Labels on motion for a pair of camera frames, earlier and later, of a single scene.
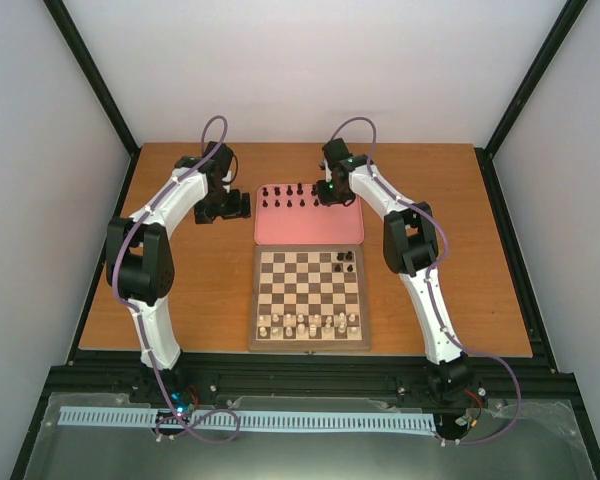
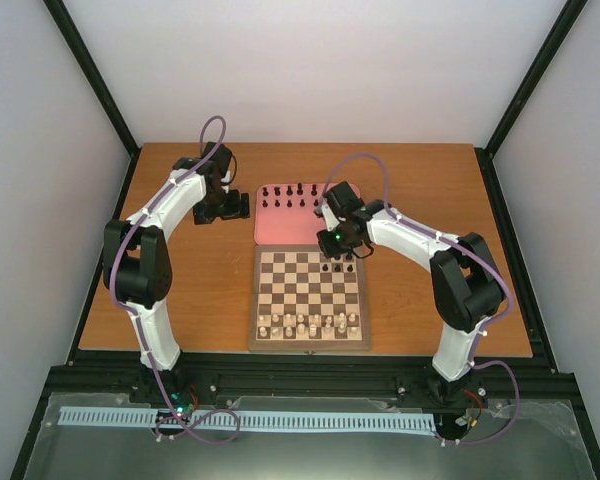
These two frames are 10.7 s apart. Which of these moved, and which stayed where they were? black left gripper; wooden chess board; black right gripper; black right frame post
Moved: black right gripper
Stayed: wooden chess board; black right frame post; black left gripper
